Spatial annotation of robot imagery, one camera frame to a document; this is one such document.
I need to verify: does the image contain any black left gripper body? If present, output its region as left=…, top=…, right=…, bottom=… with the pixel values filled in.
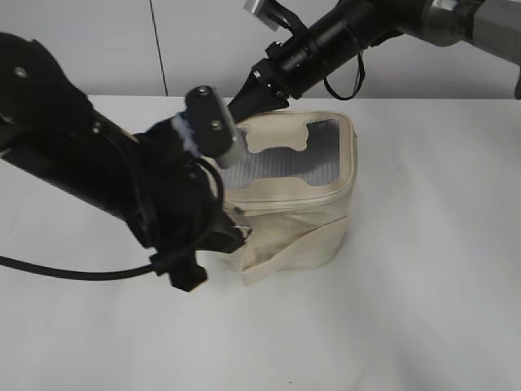
left=136, top=121, right=245, bottom=292

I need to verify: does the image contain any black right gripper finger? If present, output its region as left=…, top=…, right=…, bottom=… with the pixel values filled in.
left=228, top=74, right=289, bottom=121

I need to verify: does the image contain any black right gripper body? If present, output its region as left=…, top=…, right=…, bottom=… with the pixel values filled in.
left=252, top=42, right=301, bottom=99

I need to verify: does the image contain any metal zipper pull ring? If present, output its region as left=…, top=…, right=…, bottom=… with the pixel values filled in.
left=233, top=206, right=254, bottom=239

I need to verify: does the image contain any cream bag with grey panel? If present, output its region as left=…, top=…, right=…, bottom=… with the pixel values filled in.
left=221, top=111, right=357, bottom=286

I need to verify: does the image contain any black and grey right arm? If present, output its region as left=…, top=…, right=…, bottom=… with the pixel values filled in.
left=229, top=1, right=520, bottom=122

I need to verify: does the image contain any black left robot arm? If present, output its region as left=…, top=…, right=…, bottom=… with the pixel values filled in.
left=1, top=33, right=250, bottom=292

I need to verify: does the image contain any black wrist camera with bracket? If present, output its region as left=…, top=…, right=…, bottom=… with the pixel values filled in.
left=171, top=86, right=246, bottom=169

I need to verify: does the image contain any silver camera on right wrist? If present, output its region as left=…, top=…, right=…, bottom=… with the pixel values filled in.
left=243, top=0, right=285, bottom=31

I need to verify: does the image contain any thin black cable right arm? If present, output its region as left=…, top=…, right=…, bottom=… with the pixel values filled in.
left=323, top=51, right=366, bottom=100

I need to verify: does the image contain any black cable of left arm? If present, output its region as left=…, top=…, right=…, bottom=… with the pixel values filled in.
left=0, top=138, right=223, bottom=282

